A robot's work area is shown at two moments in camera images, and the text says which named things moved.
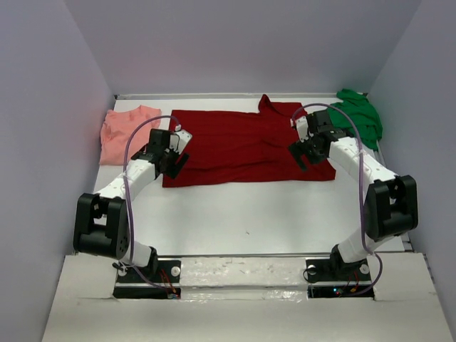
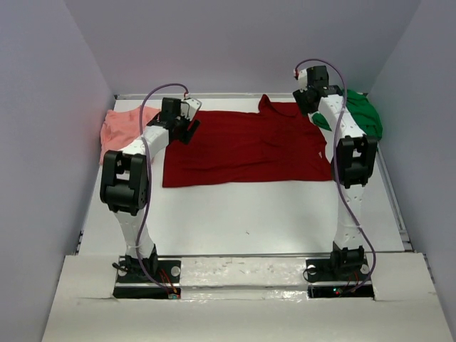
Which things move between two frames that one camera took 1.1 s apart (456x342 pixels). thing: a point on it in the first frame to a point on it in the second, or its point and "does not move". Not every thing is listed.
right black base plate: [337, 270] does not move
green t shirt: [361, 111] does not move
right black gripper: [304, 151] to [301, 103]
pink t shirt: [115, 129] does not move
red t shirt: [243, 147] does not move
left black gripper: [174, 160] to [190, 130]
